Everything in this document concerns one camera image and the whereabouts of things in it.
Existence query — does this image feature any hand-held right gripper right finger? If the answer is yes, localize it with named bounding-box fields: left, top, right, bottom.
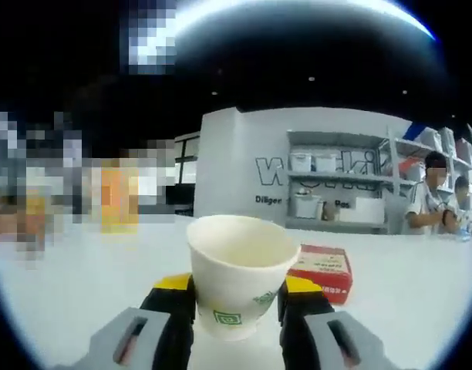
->
left=277, top=276, right=406, bottom=370

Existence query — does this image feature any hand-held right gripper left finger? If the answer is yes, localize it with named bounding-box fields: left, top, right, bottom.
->
left=52, top=272, right=197, bottom=370

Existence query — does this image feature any white paper cup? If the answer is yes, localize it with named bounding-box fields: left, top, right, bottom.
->
left=186, top=214, right=302, bottom=342

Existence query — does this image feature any red flat box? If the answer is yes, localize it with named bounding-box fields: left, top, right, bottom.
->
left=285, top=243, right=354, bottom=305

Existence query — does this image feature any white storage bin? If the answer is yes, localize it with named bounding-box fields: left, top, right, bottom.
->
left=295, top=194, right=322, bottom=219
left=315, top=153, right=338, bottom=173
left=292, top=152, right=312, bottom=171

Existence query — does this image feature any white cardboard box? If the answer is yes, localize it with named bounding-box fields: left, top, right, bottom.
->
left=339, top=196, right=386, bottom=225

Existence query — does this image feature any grey metal shelving rack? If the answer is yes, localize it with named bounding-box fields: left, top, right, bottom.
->
left=386, top=123, right=472, bottom=194
left=285, top=129, right=396, bottom=235

